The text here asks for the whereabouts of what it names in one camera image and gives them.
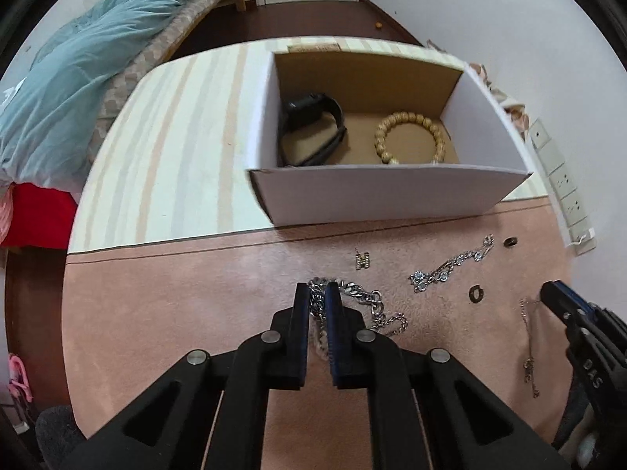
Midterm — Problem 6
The pink hanger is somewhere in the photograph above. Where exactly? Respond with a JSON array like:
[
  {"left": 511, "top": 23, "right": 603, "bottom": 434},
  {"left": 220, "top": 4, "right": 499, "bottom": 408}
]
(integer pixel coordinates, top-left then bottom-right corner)
[{"left": 7, "top": 352, "right": 33, "bottom": 402}]

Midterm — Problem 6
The thin gold necklace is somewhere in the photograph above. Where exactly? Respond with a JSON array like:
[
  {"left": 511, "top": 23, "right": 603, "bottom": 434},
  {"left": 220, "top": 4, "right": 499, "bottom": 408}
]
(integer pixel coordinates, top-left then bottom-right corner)
[{"left": 519, "top": 298, "right": 542, "bottom": 399}]

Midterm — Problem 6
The chunky silver chain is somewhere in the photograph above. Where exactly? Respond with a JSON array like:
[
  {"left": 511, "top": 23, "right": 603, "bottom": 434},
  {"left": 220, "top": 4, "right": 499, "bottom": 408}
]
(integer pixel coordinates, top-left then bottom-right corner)
[{"left": 308, "top": 278, "right": 408, "bottom": 360}]

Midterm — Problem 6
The white wall socket strip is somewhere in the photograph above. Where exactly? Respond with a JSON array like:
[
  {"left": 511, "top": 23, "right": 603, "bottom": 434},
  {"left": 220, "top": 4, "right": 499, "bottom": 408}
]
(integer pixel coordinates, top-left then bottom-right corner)
[{"left": 528, "top": 117, "right": 598, "bottom": 256}]

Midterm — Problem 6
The red cloth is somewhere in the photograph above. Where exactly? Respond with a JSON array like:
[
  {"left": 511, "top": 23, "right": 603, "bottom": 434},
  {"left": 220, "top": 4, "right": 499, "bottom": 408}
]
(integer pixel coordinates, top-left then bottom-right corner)
[{"left": 0, "top": 182, "right": 80, "bottom": 251}]

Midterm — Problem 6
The grey fuzzy object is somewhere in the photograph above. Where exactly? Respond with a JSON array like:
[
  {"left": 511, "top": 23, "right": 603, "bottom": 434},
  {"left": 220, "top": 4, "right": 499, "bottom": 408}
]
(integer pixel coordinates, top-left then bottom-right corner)
[{"left": 34, "top": 404, "right": 87, "bottom": 457}]

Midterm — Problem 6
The pink table mat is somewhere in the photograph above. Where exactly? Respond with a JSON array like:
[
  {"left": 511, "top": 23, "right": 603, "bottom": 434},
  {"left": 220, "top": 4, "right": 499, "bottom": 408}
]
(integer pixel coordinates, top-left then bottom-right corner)
[{"left": 63, "top": 195, "right": 589, "bottom": 470}]

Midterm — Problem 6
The striped tablecloth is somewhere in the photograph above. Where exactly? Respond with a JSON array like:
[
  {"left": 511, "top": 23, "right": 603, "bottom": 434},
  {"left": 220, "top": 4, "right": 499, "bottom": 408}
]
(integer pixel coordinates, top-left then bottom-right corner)
[{"left": 73, "top": 36, "right": 550, "bottom": 251}]

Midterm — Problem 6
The thin silver chain bracelet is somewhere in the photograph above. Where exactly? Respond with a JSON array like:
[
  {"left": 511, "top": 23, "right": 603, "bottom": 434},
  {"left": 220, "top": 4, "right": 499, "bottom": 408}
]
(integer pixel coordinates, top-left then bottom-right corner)
[{"left": 409, "top": 234, "right": 495, "bottom": 293}]

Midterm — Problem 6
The light blue duvet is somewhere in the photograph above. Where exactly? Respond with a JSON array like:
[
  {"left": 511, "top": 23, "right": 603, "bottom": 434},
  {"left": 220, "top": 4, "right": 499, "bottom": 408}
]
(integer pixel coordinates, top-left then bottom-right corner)
[{"left": 0, "top": 0, "right": 246, "bottom": 190}]

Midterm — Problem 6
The black smartwatch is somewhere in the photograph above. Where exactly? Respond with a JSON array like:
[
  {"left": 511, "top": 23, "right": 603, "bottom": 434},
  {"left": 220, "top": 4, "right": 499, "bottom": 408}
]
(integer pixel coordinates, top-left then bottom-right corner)
[{"left": 277, "top": 93, "right": 348, "bottom": 167}]

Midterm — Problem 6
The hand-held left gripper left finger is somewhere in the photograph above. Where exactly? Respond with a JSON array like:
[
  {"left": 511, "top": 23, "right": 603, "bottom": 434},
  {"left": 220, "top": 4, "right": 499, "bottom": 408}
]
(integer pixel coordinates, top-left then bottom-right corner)
[{"left": 63, "top": 281, "right": 312, "bottom": 470}]

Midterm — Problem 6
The checkered mattress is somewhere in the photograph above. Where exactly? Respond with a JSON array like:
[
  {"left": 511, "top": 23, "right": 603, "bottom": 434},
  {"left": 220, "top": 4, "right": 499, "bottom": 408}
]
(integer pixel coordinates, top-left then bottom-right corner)
[{"left": 88, "top": 0, "right": 246, "bottom": 163}]

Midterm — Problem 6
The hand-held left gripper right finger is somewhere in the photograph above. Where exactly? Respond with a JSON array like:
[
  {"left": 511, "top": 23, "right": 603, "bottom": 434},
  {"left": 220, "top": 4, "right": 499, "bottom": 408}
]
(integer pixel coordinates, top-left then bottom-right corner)
[{"left": 325, "top": 281, "right": 571, "bottom": 470}]

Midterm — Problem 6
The wooden bead bracelet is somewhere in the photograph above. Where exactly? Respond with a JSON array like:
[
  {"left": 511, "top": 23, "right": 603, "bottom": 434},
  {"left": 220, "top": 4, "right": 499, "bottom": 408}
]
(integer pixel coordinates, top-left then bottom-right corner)
[{"left": 375, "top": 112, "right": 448, "bottom": 165}]

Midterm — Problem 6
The white cardboard box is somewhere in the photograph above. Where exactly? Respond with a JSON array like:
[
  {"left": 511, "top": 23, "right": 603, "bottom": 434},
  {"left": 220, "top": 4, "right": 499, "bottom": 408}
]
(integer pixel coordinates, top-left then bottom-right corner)
[{"left": 245, "top": 49, "right": 535, "bottom": 229}]

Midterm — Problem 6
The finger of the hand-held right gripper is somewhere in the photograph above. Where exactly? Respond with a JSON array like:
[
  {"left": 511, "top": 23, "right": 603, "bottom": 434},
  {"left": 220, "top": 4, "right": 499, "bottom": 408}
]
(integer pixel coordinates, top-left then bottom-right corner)
[
  {"left": 547, "top": 280, "right": 596, "bottom": 312},
  {"left": 540, "top": 291, "right": 579, "bottom": 330}
]

